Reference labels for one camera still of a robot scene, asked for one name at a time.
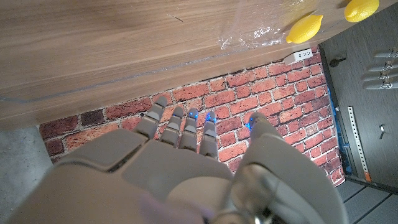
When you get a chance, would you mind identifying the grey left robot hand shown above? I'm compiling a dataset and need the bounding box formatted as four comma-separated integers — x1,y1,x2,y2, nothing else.
361,46,398,91

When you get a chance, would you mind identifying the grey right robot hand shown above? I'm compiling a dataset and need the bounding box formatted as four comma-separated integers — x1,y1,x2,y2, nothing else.
6,95,349,224

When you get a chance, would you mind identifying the clear plastic wrap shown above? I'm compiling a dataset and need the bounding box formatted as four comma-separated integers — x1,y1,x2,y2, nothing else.
216,0,312,51

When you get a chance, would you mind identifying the dark door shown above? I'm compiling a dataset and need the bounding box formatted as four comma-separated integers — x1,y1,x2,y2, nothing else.
318,1,398,190

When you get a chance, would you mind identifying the black door knob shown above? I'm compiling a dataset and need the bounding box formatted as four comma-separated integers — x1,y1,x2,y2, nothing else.
328,57,347,68

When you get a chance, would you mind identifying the yellow lemon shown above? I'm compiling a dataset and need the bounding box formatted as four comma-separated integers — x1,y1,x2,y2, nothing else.
285,14,324,45
343,0,381,24

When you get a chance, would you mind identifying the white power strip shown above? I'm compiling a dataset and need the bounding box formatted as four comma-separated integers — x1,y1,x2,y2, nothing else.
282,48,313,65

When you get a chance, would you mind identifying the red brick print backdrop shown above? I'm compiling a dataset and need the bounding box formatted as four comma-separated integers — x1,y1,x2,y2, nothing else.
39,45,346,187

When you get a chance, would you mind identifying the white perforated metal rail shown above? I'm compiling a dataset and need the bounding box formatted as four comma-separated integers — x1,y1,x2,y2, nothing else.
347,106,373,183

